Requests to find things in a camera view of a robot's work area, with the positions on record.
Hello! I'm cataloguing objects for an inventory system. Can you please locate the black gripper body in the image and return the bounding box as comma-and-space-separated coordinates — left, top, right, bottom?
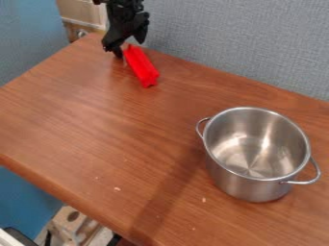
93, 0, 152, 49

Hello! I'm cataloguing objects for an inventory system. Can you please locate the wooden frame under table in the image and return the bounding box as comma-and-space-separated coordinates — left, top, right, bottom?
35, 206, 114, 246

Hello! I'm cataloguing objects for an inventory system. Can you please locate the black and white object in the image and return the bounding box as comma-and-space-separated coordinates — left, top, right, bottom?
0, 228, 39, 246

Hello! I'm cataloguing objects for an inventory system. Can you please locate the wooden post with bolt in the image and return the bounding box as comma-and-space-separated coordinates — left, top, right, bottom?
57, 0, 107, 42

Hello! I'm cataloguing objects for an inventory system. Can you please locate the stainless steel pot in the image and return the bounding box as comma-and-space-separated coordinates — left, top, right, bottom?
196, 107, 321, 203

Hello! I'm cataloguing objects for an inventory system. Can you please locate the red plastic block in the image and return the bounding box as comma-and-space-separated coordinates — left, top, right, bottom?
124, 45, 160, 87

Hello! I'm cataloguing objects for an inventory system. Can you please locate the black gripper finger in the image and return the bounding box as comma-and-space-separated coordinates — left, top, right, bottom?
103, 41, 124, 59
134, 23, 149, 43

